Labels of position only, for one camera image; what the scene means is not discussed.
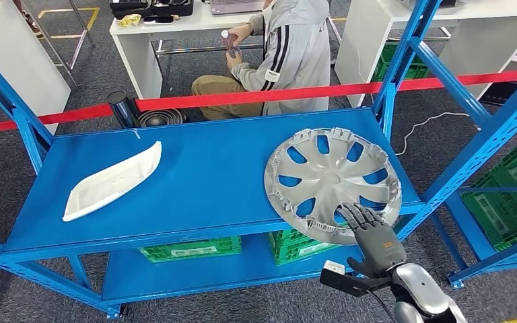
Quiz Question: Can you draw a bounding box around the person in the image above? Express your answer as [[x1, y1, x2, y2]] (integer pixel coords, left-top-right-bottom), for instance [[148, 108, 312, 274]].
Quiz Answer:
[[191, 0, 332, 121]]

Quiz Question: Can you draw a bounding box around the white desk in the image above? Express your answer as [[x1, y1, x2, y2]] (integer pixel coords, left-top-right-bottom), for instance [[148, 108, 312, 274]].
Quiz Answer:
[[108, 0, 344, 100], [334, 0, 517, 108]]

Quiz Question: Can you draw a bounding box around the yellow snack bag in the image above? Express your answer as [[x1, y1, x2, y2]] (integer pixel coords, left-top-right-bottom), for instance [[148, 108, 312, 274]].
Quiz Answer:
[[118, 13, 143, 28]]

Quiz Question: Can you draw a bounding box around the metal frame stand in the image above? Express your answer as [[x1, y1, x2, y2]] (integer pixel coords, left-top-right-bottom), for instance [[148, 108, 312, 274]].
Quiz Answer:
[[20, 0, 96, 87]]

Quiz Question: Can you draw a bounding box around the clear plastic bottle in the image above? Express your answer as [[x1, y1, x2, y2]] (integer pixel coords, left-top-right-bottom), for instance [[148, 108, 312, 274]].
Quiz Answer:
[[220, 29, 242, 58]]

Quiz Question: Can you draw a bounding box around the grey plastic hubcap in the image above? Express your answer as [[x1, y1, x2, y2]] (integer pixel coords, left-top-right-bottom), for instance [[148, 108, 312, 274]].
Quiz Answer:
[[263, 127, 403, 246]]

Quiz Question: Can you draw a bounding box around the black case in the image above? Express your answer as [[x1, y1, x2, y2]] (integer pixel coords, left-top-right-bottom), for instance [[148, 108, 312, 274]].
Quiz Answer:
[[110, 0, 195, 20]]

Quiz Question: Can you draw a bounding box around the black barrier post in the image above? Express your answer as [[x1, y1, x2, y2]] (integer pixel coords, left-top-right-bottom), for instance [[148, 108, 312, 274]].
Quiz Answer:
[[106, 91, 187, 129]]

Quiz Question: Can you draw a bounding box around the white curved plastic part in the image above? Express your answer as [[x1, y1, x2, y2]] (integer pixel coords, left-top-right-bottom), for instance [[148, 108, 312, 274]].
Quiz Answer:
[[62, 141, 163, 223]]

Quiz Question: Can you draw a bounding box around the blue metal shelf rack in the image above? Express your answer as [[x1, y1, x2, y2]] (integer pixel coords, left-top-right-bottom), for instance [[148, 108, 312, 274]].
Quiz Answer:
[[427, 129, 517, 289], [0, 0, 517, 320]]

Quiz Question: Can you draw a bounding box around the white panel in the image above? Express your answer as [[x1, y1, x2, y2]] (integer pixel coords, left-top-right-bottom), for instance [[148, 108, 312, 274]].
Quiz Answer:
[[0, 0, 72, 135]]

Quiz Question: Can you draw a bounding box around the grey laptop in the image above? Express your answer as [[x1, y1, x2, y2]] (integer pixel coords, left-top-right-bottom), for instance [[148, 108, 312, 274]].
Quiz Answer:
[[210, 0, 266, 15]]

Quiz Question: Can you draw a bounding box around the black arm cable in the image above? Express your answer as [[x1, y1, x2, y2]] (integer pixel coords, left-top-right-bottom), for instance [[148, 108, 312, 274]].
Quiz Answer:
[[368, 289, 398, 323]]

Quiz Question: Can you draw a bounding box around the green plastic crate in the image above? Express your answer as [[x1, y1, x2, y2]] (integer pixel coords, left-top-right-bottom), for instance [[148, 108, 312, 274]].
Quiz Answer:
[[460, 137, 517, 253], [268, 229, 326, 250], [372, 40, 431, 83], [138, 235, 243, 264], [273, 244, 354, 267]]

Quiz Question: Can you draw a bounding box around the red barrier belt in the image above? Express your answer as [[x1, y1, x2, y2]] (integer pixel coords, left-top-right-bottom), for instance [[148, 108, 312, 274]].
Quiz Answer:
[[0, 69, 517, 135]]

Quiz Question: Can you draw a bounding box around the black flat device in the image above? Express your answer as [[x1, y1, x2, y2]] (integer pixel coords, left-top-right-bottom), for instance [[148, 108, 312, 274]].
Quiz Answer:
[[479, 80, 517, 107]]

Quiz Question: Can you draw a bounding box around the white cable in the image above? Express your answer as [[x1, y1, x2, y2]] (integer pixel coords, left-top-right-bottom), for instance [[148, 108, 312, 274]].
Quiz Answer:
[[394, 111, 483, 156]]

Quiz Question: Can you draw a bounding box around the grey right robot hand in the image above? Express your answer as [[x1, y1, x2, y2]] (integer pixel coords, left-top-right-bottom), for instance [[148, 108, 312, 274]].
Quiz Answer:
[[336, 203, 408, 279]]

